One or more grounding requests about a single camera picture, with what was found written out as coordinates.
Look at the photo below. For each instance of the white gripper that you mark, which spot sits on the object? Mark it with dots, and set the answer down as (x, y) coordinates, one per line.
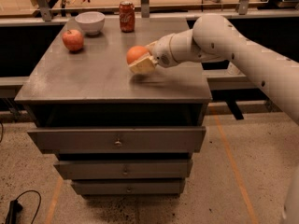
(162, 51)

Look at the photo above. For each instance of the orange fruit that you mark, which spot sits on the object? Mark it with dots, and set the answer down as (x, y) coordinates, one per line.
(135, 53)

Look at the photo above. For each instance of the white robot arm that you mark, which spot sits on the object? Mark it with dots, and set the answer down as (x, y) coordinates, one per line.
(213, 38)

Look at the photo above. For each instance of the red apple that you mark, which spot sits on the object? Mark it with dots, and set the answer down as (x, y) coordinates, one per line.
(73, 40)

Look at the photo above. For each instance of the red cola can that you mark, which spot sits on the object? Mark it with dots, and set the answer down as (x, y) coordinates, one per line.
(127, 16)

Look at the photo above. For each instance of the white ceramic bowl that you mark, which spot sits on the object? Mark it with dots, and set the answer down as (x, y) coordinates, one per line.
(91, 22)

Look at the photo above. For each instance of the grey drawer cabinet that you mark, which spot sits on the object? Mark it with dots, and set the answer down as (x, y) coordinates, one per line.
(95, 89)

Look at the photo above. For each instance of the top grey drawer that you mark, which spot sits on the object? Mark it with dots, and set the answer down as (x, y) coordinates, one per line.
(118, 140)

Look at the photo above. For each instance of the grey drawer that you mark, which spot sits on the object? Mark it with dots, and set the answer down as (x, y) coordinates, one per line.
(118, 140)
(128, 186)
(125, 169)

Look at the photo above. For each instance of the middle grey drawer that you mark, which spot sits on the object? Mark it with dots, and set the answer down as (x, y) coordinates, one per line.
(125, 169)

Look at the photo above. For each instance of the bottom grey drawer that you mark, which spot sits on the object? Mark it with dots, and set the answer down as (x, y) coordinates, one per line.
(128, 186)

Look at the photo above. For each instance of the grey metal rail frame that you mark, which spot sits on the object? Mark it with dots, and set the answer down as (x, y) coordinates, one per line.
(51, 10)

